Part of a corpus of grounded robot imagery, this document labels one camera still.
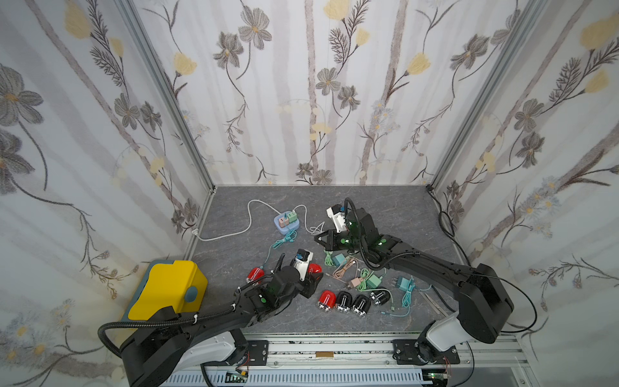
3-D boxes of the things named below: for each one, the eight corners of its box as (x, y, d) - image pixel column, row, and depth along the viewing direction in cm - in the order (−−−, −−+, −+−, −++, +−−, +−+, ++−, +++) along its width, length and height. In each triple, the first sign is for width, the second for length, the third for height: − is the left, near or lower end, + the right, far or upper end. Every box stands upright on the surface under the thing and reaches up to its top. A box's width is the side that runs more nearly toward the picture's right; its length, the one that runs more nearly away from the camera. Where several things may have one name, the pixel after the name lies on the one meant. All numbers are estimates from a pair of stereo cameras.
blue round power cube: (274, 234, 104) (272, 225, 98) (276, 220, 109) (274, 210, 103) (299, 235, 104) (298, 225, 98) (300, 220, 109) (299, 210, 103)
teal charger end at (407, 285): (400, 297, 87) (403, 293, 84) (396, 280, 92) (399, 276, 89) (414, 297, 87) (418, 293, 84) (409, 280, 92) (413, 276, 89)
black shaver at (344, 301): (337, 311, 83) (338, 309, 81) (336, 292, 87) (336, 290, 86) (352, 311, 83) (353, 309, 82) (350, 292, 87) (351, 290, 86)
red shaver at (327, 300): (318, 309, 84) (318, 307, 82) (317, 293, 88) (318, 290, 86) (336, 310, 84) (336, 307, 82) (335, 293, 88) (335, 290, 86)
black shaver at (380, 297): (371, 305, 85) (373, 303, 83) (369, 292, 88) (371, 290, 86) (390, 305, 85) (391, 303, 83) (387, 293, 88) (389, 290, 86)
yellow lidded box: (152, 324, 81) (125, 310, 70) (171, 278, 92) (150, 259, 80) (204, 324, 81) (185, 311, 70) (216, 278, 92) (202, 260, 80)
